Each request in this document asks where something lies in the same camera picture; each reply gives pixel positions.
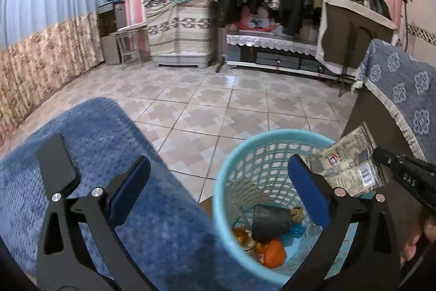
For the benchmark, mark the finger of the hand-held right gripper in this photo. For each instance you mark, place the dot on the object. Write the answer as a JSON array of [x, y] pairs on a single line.
[[388, 159]]

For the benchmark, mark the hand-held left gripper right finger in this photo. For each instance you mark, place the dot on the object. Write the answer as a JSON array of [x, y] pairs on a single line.
[[308, 192]]

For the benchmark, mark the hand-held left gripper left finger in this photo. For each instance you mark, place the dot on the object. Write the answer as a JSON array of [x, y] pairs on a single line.
[[131, 188]]

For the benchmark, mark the brown paper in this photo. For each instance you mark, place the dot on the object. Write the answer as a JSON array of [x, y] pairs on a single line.
[[296, 214]]

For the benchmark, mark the newspaper print packet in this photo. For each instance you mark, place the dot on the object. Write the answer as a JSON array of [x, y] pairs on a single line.
[[351, 168]]

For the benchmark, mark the blue plastic bag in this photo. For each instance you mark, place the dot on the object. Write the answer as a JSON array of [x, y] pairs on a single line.
[[296, 229]]

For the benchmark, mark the light blue plastic basket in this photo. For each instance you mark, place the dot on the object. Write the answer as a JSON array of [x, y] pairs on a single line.
[[231, 182]]

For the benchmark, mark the person's right hand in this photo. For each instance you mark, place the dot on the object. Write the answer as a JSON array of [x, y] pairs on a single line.
[[425, 233]]

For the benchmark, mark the blue fluffy blanket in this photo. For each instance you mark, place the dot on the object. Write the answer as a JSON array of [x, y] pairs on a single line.
[[163, 226]]

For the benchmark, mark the black flat case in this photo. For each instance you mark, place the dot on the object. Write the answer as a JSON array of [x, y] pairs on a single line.
[[58, 168]]

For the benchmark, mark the blue flower patterned cloth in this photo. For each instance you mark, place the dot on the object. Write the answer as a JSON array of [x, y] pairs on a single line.
[[402, 83]]

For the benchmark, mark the black tripod stand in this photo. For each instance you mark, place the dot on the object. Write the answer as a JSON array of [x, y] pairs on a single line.
[[351, 52]]

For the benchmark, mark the low dark cabinet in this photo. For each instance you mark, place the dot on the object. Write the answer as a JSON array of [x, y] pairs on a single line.
[[272, 59]]

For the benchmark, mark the brown board with white cloth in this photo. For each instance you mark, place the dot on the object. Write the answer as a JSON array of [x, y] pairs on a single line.
[[337, 32]]

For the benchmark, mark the grey water dispenser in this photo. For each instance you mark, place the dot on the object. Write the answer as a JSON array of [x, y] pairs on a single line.
[[109, 45]]

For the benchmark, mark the white lace cloth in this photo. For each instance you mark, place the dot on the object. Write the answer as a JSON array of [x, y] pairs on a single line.
[[272, 42]]

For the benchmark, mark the small metal side table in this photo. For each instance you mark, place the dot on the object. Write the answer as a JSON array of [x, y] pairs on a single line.
[[131, 28]]

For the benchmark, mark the cabinet under patterned beige cloth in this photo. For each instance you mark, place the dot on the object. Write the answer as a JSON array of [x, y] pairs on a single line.
[[177, 32]]

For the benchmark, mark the blue and floral curtain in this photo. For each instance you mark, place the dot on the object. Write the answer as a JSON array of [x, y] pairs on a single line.
[[44, 21]]

